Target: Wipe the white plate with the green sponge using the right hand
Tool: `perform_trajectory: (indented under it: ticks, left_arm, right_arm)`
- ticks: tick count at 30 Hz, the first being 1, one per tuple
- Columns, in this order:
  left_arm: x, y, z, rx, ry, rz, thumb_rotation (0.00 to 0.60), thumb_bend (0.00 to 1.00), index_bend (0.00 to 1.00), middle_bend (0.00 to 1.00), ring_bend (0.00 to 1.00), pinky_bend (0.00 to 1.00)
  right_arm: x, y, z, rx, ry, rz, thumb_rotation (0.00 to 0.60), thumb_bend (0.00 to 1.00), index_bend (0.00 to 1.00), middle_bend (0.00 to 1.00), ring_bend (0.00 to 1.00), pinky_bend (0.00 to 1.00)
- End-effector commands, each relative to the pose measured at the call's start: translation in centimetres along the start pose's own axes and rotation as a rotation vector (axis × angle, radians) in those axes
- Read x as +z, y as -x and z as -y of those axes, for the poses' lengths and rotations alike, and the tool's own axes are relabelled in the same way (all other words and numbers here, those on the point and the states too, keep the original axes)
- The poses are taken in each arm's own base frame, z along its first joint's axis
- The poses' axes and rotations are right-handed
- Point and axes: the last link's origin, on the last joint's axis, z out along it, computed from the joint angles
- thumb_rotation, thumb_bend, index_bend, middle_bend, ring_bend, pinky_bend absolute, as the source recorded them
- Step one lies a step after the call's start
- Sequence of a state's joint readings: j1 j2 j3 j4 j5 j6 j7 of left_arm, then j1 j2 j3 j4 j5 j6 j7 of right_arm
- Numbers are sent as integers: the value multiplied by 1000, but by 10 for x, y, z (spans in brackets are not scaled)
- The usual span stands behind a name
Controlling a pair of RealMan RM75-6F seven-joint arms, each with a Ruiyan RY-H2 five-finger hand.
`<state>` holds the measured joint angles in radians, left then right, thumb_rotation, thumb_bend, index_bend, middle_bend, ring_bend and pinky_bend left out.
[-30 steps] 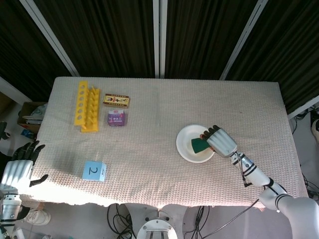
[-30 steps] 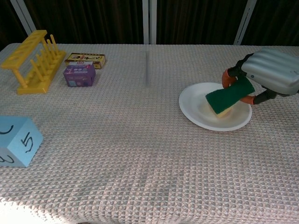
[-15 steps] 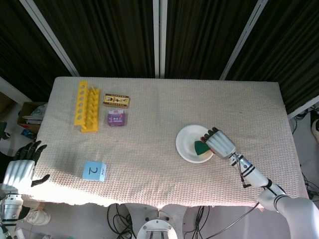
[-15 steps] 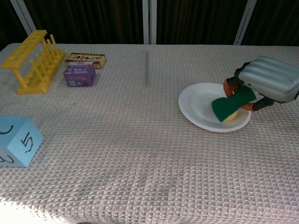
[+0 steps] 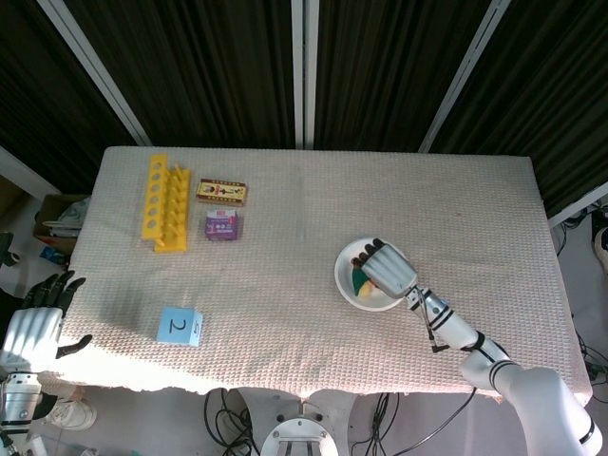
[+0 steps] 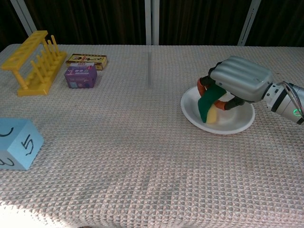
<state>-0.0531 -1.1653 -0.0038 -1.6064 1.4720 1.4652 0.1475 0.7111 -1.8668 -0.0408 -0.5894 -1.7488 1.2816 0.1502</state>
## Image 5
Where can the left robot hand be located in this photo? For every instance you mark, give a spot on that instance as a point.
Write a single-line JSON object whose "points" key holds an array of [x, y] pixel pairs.
{"points": [[33, 325]]}

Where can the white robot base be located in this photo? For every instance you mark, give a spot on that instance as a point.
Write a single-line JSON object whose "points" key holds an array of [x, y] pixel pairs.
{"points": [[298, 425]]}

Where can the blue number cube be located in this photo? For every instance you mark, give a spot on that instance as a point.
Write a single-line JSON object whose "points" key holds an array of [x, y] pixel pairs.
{"points": [[179, 327]]}

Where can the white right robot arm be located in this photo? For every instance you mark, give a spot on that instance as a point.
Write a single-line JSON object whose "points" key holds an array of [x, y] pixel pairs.
{"points": [[503, 370]]}

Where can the green yellow sponge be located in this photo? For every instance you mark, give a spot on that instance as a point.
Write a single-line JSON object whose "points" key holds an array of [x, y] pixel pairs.
{"points": [[361, 282]]}

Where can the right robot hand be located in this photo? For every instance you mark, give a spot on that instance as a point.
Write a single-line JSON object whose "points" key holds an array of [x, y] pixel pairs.
{"points": [[387, 273]]}

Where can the purple packet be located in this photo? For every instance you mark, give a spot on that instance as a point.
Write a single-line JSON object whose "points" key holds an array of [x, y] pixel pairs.
{"points": [[222, 225]]}

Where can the white sneaker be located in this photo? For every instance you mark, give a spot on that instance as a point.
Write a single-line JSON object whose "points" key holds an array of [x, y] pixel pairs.
{"points": [[71, 413]]}

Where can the white round plate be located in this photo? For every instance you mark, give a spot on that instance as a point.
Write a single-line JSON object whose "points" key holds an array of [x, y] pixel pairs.
{"points": [[354, 285]]}

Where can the white waffle tablecloth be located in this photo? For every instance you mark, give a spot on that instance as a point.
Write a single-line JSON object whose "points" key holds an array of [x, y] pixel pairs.
{"points": [[285, 294]]}

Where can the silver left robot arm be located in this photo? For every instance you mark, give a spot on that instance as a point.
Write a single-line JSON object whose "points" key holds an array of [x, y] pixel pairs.
{"points": [[19, 399]]}

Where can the yellow plastic rack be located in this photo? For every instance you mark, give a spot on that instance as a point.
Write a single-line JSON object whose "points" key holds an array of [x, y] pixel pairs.
{"points": [[166, 203]]}

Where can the cardboard box with items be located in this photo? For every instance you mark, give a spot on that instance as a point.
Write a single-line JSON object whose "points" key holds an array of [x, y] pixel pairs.
{"points": [[59, 218]]}

